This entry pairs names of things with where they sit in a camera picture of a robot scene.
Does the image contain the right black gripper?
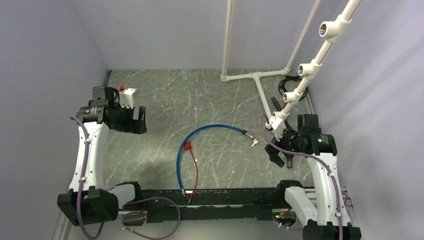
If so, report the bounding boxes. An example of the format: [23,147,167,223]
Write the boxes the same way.
[264,121,304,167]

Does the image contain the blue cable lock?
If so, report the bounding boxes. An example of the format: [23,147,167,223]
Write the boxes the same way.
[175,124,258,203]

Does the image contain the red cable lock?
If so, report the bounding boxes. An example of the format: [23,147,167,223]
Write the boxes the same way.
[183,141,200,204]

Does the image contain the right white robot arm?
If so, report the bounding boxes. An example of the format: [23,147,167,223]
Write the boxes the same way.
[261,114,362,240]

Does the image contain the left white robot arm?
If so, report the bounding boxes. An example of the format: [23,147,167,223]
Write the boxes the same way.
[57,88,147,226]

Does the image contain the dark grey rod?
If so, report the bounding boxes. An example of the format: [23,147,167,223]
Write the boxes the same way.
[270,96,283,119]

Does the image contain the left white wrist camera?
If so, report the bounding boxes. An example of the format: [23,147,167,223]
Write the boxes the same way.
[117,84,137,109]

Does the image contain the aluminium frame rail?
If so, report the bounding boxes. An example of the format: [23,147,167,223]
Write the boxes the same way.
[304,187,357,213]

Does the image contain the black coiled cable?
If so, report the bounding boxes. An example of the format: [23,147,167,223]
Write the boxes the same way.
[277,75,310,100]

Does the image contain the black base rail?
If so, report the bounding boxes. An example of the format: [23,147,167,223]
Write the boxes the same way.
[109,180,309,223]

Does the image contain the white PVC pipe frame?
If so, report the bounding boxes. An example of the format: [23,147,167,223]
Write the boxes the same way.
[220,0,364,130]

